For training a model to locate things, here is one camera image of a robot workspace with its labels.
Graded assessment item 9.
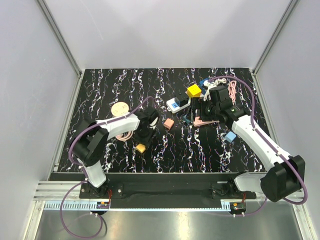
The white multicolour power strip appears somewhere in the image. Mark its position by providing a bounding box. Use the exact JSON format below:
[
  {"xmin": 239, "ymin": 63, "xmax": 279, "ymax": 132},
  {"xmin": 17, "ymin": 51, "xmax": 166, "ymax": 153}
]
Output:
[{"xmin": 166, "ymin": 90, "xmax": 204, "ymax": 114}]

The pink plug adapter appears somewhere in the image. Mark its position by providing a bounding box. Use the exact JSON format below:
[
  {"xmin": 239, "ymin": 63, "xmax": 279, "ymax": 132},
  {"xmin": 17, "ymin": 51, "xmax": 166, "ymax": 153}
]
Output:
[{"xmin": 163, "ymin": 118, "xmax": 174, "ymax": 130}]

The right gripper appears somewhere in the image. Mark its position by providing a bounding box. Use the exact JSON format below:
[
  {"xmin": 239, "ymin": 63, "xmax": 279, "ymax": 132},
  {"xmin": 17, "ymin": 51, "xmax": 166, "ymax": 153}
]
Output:
[{"xmin": 185, "ymin": 97, "xmax": 220, "ymax": 122}]

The light blue plug adapter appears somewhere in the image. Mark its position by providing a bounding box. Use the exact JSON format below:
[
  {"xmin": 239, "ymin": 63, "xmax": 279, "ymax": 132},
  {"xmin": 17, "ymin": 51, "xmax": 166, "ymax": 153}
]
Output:
[{"xmin": 224, "ymin": 131, "xmax": 237, "ymax": 143}]

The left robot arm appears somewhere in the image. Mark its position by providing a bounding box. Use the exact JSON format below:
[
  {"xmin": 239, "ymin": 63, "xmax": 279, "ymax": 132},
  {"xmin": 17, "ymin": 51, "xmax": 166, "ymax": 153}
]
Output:
[{"xmin": 68, "ymin": 107, "xmax": 160, "ymax": 198}]

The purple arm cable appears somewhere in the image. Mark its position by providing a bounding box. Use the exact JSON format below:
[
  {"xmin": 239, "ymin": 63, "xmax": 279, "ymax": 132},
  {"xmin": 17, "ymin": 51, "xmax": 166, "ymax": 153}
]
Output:
[
  {"xmin": 204, "ymin": 76, "xmax": 308, "ymax": 217},
  {"xmin": 60, "ymin": 96, "xmax": 156, "ymax": 238}
]

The white power strip cable plug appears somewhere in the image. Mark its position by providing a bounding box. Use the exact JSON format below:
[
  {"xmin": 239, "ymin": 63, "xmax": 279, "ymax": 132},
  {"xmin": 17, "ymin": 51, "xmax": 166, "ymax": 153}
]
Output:
[{"xmin": 212, "ymin": 78, "xmax": 227, "ymax": 86}]

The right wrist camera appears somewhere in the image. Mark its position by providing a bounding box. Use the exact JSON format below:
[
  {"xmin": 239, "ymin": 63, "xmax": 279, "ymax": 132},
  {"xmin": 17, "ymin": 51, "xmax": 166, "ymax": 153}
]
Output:
[{"xmin": 203, "ymin": 84, "xmax": 221, "ymax": 102}]

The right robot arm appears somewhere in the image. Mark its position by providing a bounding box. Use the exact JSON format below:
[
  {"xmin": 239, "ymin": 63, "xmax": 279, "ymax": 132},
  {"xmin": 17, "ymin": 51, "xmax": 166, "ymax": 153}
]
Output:
[{"xmin": 190, "ymin": 86, "xmax": 308, "ymax": 202}]

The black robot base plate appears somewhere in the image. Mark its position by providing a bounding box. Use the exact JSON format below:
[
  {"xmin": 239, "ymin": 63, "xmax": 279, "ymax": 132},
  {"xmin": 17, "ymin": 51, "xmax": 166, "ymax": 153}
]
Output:
[{"xmin": 79, "ymin": 173, "xmax": 256, "ymax": 211}]

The black cube socket adapter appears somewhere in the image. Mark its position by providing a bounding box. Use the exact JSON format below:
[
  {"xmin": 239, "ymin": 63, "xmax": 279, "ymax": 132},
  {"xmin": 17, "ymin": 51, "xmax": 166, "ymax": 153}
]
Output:
[{"xmin": 174, "ymin": 92, "xmax": 189, "ymax": 107}]

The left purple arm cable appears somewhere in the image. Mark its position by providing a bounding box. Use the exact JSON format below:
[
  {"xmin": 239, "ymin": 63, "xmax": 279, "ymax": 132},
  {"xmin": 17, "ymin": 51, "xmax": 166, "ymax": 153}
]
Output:
[{"xmin": 60, "ymin": 96, "xmax": 156, "ymax": 238}]

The blue cube socket adapter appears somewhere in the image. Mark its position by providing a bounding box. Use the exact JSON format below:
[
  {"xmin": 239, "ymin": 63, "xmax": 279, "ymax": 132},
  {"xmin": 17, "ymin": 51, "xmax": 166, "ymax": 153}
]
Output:
[{"xmin": 198, "ymin": 78, "xmax": 209, "ymax": 89}]

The small yellow plug adapter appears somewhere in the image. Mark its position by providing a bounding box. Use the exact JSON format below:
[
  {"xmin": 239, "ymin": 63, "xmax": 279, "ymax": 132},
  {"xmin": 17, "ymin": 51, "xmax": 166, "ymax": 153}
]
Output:
[{"xmin": 135, "ymin": 143, "xmax": 146, "ymax": 154}]

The yellow cube socket adapter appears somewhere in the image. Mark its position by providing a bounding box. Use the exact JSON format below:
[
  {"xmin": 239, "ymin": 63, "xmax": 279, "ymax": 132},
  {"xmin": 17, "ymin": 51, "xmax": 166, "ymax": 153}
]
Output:
[{"xmin": 186, "ymin": 84, "xmax": 202, "ymax": 98}]

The teal plug adapter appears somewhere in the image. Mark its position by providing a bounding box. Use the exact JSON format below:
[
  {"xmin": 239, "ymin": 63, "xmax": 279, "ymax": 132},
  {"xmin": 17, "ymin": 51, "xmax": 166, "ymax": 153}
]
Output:
[{"xmin": 182, "ymin": 115, "xmax": 191, "ymax": 124}]

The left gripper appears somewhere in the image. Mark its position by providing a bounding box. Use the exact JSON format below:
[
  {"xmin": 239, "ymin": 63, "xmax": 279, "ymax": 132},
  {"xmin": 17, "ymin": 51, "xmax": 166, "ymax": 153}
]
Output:
[{"xmin": 132, "ymin": 125, "xmax": 158, "ymax": 149}]

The pink power strip cable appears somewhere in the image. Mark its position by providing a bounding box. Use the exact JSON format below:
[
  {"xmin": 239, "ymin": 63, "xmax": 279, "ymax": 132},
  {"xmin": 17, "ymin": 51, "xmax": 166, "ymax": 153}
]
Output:
[{"xmin": 227, "ymin": 80, "xmax": 238, "ymax": 106}]

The coiled pink socket cable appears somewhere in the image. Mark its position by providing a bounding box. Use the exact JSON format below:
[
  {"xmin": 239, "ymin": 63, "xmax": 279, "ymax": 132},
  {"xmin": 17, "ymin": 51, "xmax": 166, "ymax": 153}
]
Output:
[{"xmin": 116, "ymin": 131, "xmax": 133, "ymax": 141}]

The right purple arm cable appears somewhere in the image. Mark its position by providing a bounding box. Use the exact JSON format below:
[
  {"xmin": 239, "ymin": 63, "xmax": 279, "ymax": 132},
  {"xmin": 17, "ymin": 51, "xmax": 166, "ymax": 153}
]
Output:
[{"xmin": 204, "ymin": 76, "xmax": 308, "ymax": 217}]

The pink power strip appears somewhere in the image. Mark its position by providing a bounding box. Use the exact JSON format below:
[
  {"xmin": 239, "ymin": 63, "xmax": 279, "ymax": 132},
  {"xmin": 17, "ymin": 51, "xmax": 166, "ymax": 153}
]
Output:
[{"xmin": 193, "ymin": 116, "xmax": 219, "ymax": 127}]

